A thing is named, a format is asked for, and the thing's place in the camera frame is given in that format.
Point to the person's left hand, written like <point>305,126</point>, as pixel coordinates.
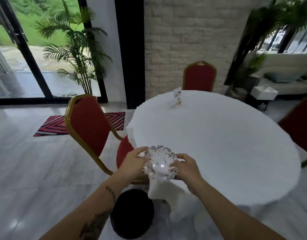
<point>131,162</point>

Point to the person's right hand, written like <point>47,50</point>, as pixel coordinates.
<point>190,169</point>

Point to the person's left thumb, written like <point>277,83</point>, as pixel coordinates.
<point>140,150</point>

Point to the person's right thumb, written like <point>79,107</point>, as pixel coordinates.
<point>181,157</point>

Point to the clear glass scalloped bowl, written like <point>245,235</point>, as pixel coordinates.
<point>160,164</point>

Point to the person's right forearm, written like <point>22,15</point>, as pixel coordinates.
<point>230,213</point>

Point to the person's left forearm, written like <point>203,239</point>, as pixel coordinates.
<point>89,212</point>

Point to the white tablecloth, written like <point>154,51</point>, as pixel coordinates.
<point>213,147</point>

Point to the black round stool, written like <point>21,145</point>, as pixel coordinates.
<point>132,214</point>

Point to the red striped floor mat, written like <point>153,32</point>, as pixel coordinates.
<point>56,126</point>

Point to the white box planter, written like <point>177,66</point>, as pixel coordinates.
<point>263,93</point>

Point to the tall green palm plant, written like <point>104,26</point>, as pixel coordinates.
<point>73,49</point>

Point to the white sofa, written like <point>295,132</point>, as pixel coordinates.
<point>288,72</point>

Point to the large dark leafy plant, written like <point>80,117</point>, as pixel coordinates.
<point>258,39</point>

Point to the black framed glass door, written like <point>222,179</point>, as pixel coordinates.
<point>31,47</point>

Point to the red chair with gold frame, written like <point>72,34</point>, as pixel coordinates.
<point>199,76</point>
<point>91,129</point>
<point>297,127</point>

